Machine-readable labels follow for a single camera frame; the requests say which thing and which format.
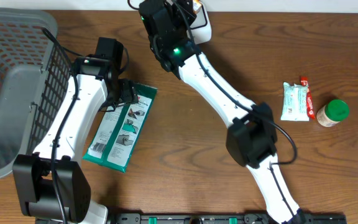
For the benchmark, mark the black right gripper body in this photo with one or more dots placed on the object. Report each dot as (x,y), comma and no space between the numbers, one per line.
(184,17)

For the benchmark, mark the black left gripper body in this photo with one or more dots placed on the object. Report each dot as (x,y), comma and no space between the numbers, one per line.
(127,94)

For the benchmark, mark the green white wipes pack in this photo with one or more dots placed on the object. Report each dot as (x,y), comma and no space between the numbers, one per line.
(119,130)

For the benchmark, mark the red snack packet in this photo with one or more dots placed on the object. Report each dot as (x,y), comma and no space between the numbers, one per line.
(309,101)

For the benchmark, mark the light teal snack packet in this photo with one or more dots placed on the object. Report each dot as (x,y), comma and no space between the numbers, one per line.
(294,103)

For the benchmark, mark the green lid white jar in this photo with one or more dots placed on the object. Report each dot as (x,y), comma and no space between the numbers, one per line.
(332,113)

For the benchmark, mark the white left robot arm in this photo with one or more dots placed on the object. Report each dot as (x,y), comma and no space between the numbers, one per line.
(50,183)

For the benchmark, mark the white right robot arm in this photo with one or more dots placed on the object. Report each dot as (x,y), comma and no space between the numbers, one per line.
(175,30)

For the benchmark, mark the white barcode scanner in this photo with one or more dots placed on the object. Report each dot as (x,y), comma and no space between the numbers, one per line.
(201,27)

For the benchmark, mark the grey plastic mesh basket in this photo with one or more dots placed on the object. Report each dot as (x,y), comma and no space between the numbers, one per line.
(33,82)

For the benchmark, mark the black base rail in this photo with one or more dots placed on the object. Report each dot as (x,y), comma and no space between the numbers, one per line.
(248,218)

